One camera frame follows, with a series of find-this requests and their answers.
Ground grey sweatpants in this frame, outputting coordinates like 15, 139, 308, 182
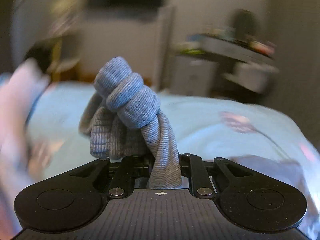
79, 57, 182, 189

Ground white low cabinet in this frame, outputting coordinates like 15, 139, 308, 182
169, 55, 218, 97

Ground round black mirror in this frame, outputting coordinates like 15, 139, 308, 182
231, 9, 260, 41

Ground yellow legged side table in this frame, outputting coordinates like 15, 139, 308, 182
47, 33, 81, 82

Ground white dressing table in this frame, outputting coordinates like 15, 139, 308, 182
200, 35, 278, 94

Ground light blue mushroom duvet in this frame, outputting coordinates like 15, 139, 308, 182
28, 82, 319, 239

